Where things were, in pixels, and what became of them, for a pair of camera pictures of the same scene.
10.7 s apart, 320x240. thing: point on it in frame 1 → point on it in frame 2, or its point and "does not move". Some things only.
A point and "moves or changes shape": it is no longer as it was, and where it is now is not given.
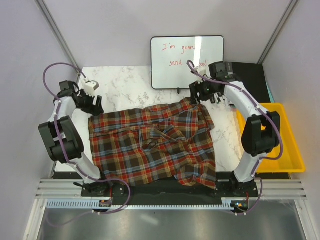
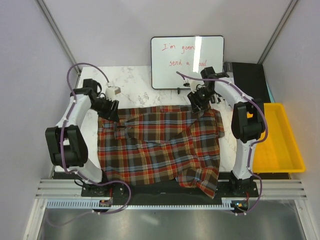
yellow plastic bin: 291,160 does not move
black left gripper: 92,110 → 111,115
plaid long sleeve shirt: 154,144 moves or changes shape
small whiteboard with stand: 169,56 does not move
